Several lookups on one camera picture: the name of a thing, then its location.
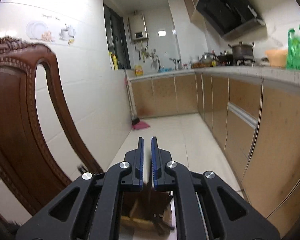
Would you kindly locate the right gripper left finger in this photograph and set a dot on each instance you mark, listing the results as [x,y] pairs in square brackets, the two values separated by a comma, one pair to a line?
[90,207]

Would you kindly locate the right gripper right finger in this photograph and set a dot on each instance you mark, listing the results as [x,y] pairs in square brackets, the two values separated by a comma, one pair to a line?
[206,207]

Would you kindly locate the beige lower kitchen cabinets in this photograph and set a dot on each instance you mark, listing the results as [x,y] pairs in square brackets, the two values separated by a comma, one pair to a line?
[254,115]

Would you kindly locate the brown wooden utensil holder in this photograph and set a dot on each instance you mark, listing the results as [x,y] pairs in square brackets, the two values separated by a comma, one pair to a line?
[147,210]

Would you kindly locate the carved brown wooden chair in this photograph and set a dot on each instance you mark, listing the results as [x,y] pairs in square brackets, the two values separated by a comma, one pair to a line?
[27,166]

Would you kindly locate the pink floor rag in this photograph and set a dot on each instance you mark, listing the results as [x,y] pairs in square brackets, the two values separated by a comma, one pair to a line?
[140,125]

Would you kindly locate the yellow box on counter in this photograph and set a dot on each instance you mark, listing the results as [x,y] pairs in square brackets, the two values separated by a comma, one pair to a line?
[138,70]

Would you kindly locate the chrome sink faucet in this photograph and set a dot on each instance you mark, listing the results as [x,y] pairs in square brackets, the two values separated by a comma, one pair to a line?
[155,60]

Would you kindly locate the dark cooking pot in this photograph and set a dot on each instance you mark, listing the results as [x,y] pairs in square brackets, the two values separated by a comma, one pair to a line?
[242,51]

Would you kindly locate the orange plastic bowl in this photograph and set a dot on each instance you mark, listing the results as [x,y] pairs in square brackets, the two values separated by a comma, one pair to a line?
[277,57]

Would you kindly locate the green plastic bag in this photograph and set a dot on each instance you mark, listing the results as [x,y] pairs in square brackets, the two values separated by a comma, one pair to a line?
[293,57]

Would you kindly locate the white gas water heater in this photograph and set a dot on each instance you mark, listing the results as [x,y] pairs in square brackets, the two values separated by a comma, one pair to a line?
[137,25]

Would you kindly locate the black range hood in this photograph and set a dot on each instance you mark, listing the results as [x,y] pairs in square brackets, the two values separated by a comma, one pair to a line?
[230,18]

